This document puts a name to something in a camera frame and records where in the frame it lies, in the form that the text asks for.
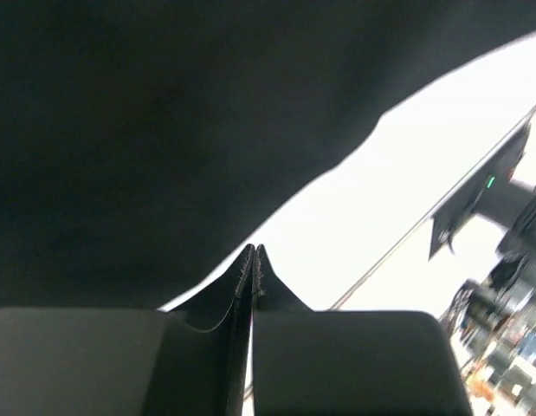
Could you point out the black skirt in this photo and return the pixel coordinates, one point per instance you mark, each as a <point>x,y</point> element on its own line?
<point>142,141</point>

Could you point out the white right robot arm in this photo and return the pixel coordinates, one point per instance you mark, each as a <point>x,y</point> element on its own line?
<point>513,280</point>

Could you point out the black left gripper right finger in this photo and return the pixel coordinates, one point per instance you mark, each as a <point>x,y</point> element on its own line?
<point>307,362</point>

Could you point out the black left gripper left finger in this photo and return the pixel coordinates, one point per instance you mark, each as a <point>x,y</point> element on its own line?
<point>201,364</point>

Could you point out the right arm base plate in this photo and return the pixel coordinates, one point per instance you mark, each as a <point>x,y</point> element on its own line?
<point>489,192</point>

